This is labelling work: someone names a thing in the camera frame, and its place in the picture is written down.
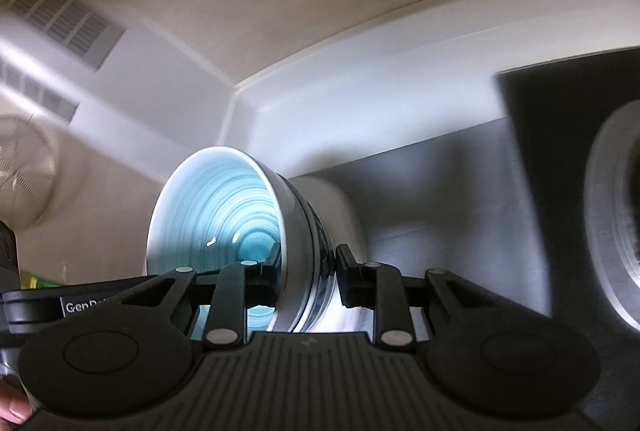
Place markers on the green yellow plastic bag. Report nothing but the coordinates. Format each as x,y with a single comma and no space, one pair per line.
40,282

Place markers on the grey counter mat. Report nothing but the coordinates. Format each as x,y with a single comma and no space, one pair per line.
450,191

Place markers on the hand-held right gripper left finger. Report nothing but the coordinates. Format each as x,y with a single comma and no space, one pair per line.
271,263

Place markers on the black glass gas stove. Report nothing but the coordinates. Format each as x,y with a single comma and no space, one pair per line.
550,111

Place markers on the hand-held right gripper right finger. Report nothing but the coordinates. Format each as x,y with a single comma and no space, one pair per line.
347,281

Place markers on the person's left hand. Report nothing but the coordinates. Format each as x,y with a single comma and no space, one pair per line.
12,406

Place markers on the blue glazed bowl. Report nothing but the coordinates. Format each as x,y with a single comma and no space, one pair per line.
225,206

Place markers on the grey vent grille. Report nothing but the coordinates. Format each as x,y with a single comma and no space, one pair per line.
60,16
35,91

